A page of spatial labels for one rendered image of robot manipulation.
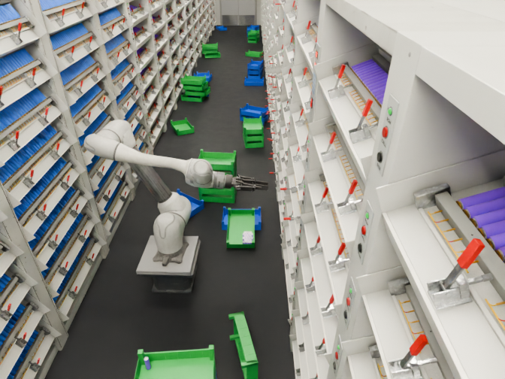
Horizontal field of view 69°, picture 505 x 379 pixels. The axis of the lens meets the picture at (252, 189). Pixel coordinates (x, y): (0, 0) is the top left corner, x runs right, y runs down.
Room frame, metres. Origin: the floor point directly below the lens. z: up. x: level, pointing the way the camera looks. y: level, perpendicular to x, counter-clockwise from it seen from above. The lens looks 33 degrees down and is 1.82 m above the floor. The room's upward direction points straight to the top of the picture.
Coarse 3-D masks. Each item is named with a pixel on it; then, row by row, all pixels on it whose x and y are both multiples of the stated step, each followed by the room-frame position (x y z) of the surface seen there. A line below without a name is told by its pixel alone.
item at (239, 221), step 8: (232, 216) 2.25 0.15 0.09; (240, 216) 2.25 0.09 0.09; (248, 216) 2.25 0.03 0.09; (232, 224) 2.18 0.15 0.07; (240, 224) 2.18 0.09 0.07; (248, 224) 2.18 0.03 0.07; (232, 232) 2.11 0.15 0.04; (240, 232) 2.11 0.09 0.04; (232, 240) 2.05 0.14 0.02; (240, 240) 2.05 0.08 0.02
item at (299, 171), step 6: (288, 138) 1.87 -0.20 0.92; (294, 138) 1.87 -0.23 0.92; (294, 144) 1.87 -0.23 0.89; (294, 150) 1.81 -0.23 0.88; (300, 150) 1.77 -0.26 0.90; (294, 156) 1.70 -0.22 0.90; (300, 156) 1.69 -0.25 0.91; (294, 162) 1.68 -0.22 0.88; (300, 162) 1.66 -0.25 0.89; (294, 168) 1.62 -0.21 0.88; (300, 168) 1.60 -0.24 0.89; (300, 174) 1.55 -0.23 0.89; (300, 180) 1.49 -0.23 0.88; (300, 186) 1.42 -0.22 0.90; (300, 192) 1.40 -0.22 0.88; (300, 198) 1.36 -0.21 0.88; (300, 204) 1.27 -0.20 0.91
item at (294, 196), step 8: (288, 168) 1.87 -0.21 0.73; (288, 176) 1.87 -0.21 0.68; (296, 184) 1.75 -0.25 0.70; (296, 192) 1.68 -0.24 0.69; (296, 200) 1.61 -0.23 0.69; (296, 208) 1.54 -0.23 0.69; (296, 216) 1.47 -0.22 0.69; (296, 224) 1.41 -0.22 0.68; (296, 232) 1.35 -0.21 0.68; (296, 240) 1.27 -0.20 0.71
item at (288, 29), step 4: (288, 0) 2.58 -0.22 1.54; (292, 0) 2.58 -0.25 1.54; (288, 24) 2.58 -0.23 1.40; (288, 28) 2.58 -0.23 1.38; (288, 32) 2.58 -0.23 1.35; (292, 32) 2.58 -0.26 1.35; (284, 48) 2.58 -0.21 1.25; (284, 52) 2.58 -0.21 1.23; (284, 56) 2.58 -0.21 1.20; (284, 60) 2.58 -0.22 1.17; (288, 60) 2.58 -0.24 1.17; (284, 64) 2.58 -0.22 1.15; (288, 64) 2.58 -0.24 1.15; (284, 84) 2.58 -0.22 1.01; (284, 88) 2.58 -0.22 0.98; (284, 92) 2.58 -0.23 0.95; (280, 120) 2.60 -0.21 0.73; (280, 128) 2.58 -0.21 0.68; (280, 132) 2.58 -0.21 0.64; (280, 136) 2.58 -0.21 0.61; (280, 140) 2.58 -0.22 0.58; (280, 160) 2.58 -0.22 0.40; (280, 164) 2.58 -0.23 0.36
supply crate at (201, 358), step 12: (156, 360) 0.87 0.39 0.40; (168, 360) 0.87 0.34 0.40; (180, 360) 0.87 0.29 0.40; (192, 360) 0.87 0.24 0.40; (204, 360) 0.87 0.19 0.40; (144, 372) 0.82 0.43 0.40; (156, 372) 0.82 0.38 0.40; (168, 372) 0.82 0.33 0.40; (180, 372) 0.82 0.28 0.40; (192, 372) 0.82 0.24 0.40; (204, 372) 0.82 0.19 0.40
